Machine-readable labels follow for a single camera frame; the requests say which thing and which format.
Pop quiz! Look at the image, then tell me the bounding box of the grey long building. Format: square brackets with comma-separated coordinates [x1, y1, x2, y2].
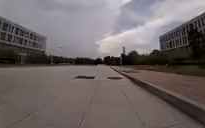
[158, 7, 205, 63]

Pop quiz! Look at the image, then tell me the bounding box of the grass strip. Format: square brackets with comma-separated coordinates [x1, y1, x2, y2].
[123, 64, 205, 79]

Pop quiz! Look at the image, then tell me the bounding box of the pale long building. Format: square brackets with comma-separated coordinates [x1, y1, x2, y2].
[0, 11, 48, 65]

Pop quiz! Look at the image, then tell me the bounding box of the grey concrete slab pavement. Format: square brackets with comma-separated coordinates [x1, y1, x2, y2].
[0, 64, 205, 128]

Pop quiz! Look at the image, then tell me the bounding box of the reddish brick path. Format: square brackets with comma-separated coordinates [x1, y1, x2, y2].
[114, 66, 205, 109]

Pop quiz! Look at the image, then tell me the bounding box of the dark manhole cover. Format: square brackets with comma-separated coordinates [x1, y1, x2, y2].
[74, 75, 96, 80]
[106, 76, 124, 81]

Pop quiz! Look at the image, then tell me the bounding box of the pale tower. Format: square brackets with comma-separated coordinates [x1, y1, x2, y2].
[121, 45, 127, 57]

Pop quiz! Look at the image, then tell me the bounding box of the raised grey kerb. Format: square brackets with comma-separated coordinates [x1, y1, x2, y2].
[109, 65, 205, 128]

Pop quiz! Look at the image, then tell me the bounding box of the row of dark trees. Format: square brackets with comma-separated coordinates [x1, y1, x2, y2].
[23, 29, 205, 67]

